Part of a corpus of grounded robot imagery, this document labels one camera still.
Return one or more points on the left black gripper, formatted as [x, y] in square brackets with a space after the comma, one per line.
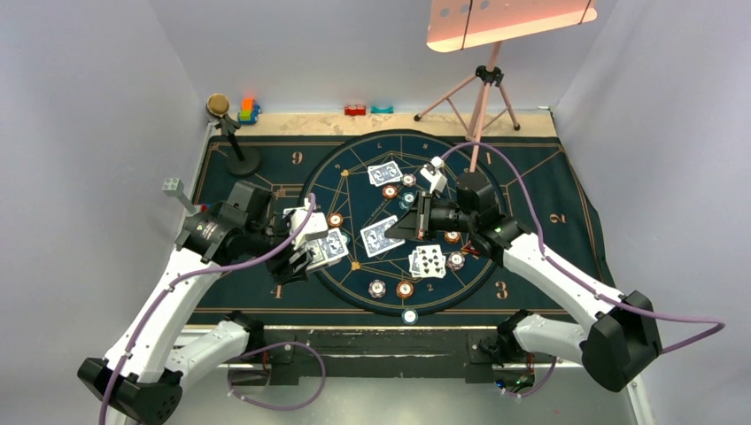
[285, 271]

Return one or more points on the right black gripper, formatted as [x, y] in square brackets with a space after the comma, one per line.
[412, 227]

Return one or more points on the teal poker chip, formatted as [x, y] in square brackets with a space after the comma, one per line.
[406, 201]

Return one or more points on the blue backed playing card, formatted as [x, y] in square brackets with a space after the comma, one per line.
[382, 174]
[374, 239]
[414, 267]
[288, 211]
[388, 171]

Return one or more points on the blue playing card deck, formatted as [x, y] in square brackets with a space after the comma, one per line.
[327, 251]

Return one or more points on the orange poker chip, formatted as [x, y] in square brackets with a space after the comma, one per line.
[452, 237]
[335, 220]
[390, 191]

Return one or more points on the face up spades card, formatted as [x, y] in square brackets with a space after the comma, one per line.
[431, 261]

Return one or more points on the pink white poker chip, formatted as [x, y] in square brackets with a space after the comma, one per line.
[455, 261]
[408, 180]

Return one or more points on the orange chip stack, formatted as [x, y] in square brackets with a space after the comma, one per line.
[404, 289]

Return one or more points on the pink white chip stack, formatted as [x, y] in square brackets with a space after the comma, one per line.
[377, 289]

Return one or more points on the teal chip stack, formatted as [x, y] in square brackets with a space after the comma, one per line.
[409, 317]

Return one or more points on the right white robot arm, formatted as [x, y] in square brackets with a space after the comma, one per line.
[613, 336]

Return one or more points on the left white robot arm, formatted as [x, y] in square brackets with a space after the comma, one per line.
[141, 379]

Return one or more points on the red triangular all-in marker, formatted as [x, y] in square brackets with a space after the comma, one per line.
[470, 251]

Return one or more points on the dark green rectangular poker mat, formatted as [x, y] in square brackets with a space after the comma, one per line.
[533, 180]

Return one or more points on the teal toy block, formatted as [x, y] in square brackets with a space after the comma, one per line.
[382, 109]

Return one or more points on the red toy block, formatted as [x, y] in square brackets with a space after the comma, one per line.
[355, 110]

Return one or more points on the pink tripod stand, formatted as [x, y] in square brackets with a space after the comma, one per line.
[490, 76]

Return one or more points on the grey lego brick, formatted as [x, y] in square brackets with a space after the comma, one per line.
[174, 188]

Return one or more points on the orange green blue block stack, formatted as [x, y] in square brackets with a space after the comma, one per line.
[249, 111]

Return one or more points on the pink light panel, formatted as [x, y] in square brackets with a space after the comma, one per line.
[464, 24]

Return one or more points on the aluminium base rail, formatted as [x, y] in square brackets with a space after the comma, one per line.
[289, 353]

